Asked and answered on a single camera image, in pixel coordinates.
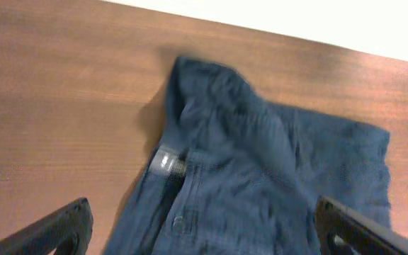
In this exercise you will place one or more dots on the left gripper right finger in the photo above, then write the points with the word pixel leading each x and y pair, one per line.
pixel 342 230

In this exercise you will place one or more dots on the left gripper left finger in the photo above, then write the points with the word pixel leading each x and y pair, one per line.
pixel 67 230

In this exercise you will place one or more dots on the navy blue shorts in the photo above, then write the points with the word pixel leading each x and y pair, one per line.
pixel 236 174

